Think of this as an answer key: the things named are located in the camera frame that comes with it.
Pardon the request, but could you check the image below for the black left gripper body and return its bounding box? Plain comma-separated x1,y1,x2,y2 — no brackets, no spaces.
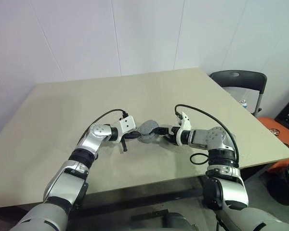
117,131,133,143

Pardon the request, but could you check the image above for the black table frame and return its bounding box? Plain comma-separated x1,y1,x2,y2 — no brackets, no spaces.
0,173,212,217

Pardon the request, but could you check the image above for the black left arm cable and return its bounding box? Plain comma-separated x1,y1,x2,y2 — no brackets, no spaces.
78,109,129,145

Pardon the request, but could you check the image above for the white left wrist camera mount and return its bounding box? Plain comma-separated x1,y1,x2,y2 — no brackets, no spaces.
118,115,137,135

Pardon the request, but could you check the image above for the black folding chair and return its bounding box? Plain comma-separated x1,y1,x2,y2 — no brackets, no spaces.
209,70,268,117

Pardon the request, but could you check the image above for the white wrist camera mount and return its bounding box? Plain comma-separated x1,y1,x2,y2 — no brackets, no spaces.
174,111,192,146
118,115,137,135

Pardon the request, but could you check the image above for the black flat bar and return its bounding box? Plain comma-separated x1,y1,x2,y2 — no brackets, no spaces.
131,209,169,221

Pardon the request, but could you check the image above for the black round bucket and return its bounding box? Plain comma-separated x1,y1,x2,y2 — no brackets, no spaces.
266,162,289,205

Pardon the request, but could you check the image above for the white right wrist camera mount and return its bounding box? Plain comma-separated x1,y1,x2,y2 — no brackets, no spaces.
174,111,192,146

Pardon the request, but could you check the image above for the orange plastic object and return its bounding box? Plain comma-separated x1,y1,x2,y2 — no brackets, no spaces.
257,116,289,174

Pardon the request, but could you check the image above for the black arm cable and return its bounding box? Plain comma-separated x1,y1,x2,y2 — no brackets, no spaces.
174,104,239,167
78,109,129,145

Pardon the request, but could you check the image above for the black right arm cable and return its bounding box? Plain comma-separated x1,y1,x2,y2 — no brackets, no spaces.
174,104,239,167

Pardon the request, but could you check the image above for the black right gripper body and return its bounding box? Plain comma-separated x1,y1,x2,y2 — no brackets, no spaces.
170,126,182,145

